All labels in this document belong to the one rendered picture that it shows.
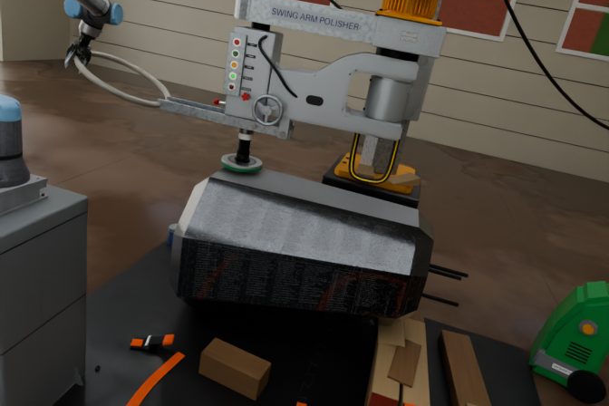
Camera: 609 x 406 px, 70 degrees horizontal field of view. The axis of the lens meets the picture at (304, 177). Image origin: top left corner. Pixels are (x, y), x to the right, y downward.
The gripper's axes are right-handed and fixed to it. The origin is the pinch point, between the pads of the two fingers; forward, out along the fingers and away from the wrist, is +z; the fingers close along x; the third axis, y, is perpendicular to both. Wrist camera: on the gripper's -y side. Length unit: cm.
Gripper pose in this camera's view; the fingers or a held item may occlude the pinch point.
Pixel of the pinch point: (72, 68)
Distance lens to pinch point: 246.5
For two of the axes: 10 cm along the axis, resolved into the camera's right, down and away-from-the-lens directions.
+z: -5.4, 7.8, 3.2
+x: 7.8, 3.2, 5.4
